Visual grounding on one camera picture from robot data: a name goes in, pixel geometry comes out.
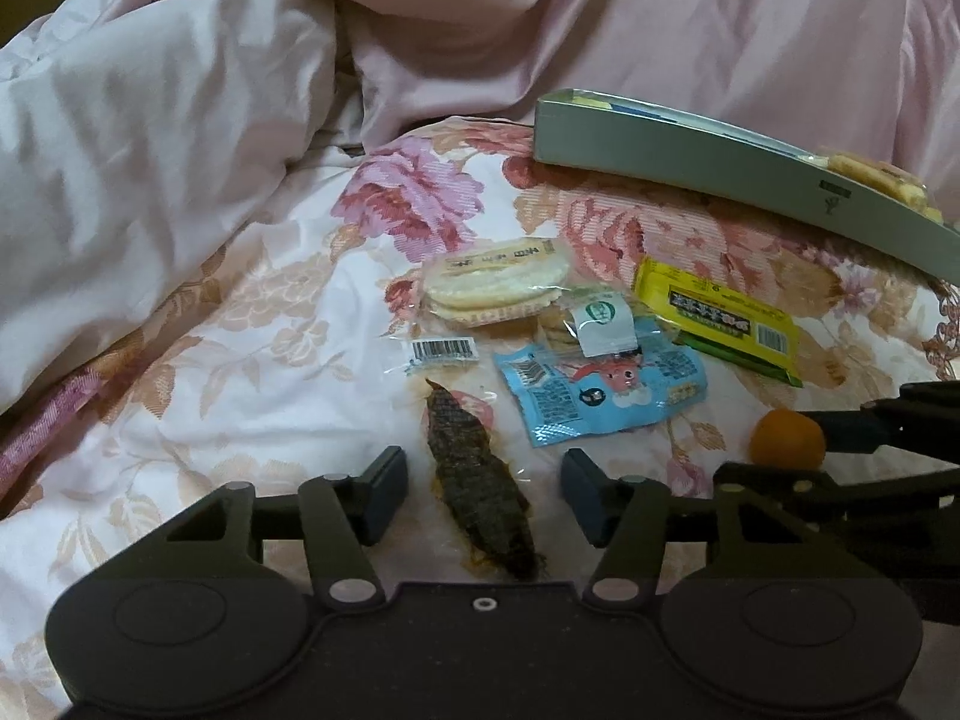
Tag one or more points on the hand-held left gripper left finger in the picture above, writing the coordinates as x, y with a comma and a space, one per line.
390, 499

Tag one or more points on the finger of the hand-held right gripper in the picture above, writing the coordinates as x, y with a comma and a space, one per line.
885, 517
885, 427

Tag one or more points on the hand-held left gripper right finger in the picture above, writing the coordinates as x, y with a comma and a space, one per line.
583, 502

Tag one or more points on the dark dried snack packet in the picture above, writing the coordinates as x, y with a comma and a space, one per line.
480, 487

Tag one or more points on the small orange fruit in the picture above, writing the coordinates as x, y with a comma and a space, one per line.
784, 439

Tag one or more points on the light blue snack packet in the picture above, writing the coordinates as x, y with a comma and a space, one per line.
592, 397

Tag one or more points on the green label biscuit packet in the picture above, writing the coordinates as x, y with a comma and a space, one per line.
600, 319

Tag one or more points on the yellow snack packet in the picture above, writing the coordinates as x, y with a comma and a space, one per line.
712, 315

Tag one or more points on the rice cracker packet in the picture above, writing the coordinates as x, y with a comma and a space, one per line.
487, 285

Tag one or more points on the bread packet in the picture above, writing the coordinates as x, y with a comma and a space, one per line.
877, 176

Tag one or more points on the grey cardboard box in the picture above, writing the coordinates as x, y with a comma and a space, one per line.
712, 157

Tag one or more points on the floral bed sheet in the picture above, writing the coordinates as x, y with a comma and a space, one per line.
262, 360

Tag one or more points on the colourful painted paper lining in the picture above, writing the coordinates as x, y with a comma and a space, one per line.
637, 106

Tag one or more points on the pale pink duvet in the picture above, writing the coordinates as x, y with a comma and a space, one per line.
150, 165

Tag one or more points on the pink satin sheet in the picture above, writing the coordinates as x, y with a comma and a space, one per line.
675, 15

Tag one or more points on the wooden headboard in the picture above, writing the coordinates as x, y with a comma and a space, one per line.
30, 4

